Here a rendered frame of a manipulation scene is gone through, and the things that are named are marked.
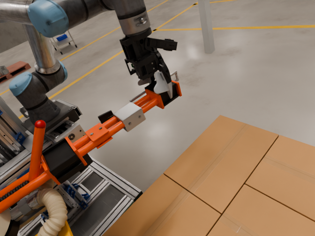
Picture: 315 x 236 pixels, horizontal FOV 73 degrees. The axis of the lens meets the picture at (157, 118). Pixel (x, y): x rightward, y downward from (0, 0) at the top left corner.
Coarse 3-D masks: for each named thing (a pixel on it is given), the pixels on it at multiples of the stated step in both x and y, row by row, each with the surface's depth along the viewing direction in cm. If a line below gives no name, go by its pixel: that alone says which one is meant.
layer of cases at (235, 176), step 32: (224, 128) 139; (256, 128) 132; (192, 160) 126; (224, 160) 120; (256, 160) 115; (288, 160) 110; (160, 192) 115; (192, 192) 110; (224, 192) 106; (256, 192) 101; (288, 192) 97; (128, 224) 107; (160, 224) 102; (192, 224) 98; (224, 224) 94; (256, 224) 91; (288, 224) 88
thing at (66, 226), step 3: (66, 222) 54; (66, 225) 53; (63, 228) 52; (66, 228) 52; (69, 228) 53; (60, 231) 52; (63, 231) 52; (66, 231) 52; (69, 231) 52; (60, 234) 51; (63, 234) 51; (66, 234) 51; (69, 234) 51; (72, 234) 52
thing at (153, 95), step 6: (174, 84) 65; (150, 90) 66; (174, 90) 67; (180, 90) 67; (150, 96) 67; (156, 96) 64; (162, 96) 65; (168, 96) 66; (174, 96) 67; (162, 102) 64; (168, 102) 66; (162, 108) 65
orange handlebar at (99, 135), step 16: (144, 96) 67; (144, 112) 63; (96, 128) 60; (112, 128) 59; (80, 144) 58; (96, 144) 56; (48, 176) 52; (0, 192) 51; (16, 192) 49; (0, 208) 47
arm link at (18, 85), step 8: (24, 72) 102; (32, 72) 103; (16, 80) 98; (24, 80) 96; (32, 80) 99; (40, 80) 102; (16, 88) 96; (24, 88) 96; (32, 88) 99; (40, 88) 102; (48, 88) 106; (16, 96) 99; (24, 96) 98; (32, 96) 100; (40, 96) 103; (24, 104) 101; (32, 104) 101
